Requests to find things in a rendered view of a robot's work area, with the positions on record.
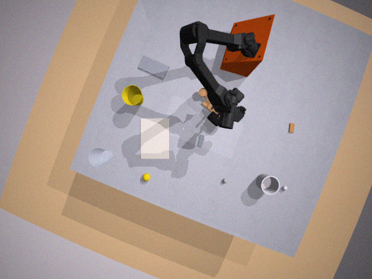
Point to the tan wooden bar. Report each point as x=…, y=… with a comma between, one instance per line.
x=291, y=128

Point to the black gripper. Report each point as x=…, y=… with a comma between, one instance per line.
x=214, y=118

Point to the wooden catapult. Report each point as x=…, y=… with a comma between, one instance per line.
x=203, y=93

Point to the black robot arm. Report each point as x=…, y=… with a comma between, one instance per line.
x=223, y=101

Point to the yellow ball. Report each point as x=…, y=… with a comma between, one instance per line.
x=146, y=177

